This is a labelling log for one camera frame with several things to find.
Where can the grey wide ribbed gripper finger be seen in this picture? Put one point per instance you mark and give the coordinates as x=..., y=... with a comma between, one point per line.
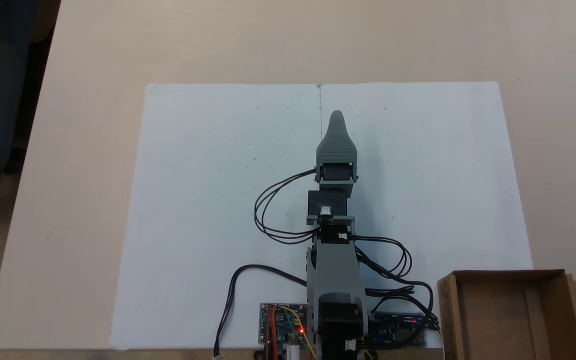
x=337, y=145

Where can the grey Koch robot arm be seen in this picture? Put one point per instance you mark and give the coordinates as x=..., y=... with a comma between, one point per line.
x=335, y=275

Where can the white paper sheet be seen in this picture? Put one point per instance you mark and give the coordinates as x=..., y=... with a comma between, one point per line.
x=208, y=210
x=433, y=175

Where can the blue circuit board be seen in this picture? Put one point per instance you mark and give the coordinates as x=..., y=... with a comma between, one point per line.
x=398, y=332

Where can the open brown cardboard box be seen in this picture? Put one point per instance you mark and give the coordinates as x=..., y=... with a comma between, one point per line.
x=498, y=320

